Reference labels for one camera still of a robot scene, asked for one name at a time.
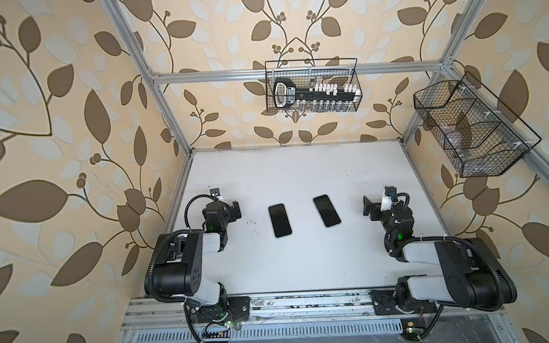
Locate black smartphone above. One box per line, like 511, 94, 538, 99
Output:
268, 204, 293, 238
313, 195, 342, 228

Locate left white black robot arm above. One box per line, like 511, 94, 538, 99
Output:
144, 188, 251, 343

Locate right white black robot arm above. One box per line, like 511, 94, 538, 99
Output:
363, 186, 518, 342

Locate black tool with white bits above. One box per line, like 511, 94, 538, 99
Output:
270, 77, 363, 109

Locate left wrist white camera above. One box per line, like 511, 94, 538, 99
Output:
210, 188, 223, 200

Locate wrist white camera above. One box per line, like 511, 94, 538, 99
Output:
380, 185, 399, 212
210, 188, 223, 200

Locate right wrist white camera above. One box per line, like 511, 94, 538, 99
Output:
380, 185, 399, 212

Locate aluminium front rail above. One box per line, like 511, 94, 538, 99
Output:
117, 279, 512, 343

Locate right wall wire basket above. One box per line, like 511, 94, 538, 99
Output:
413, 71, 542, 178

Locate wall wire basket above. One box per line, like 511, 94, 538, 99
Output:
264, 56, 363, 116
413, 71, 542, 178

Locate aluminium frame bars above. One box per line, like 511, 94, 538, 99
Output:
99, 0, 549, 209

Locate back wall wire basket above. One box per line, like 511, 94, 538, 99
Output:
264, 56, 363, 116

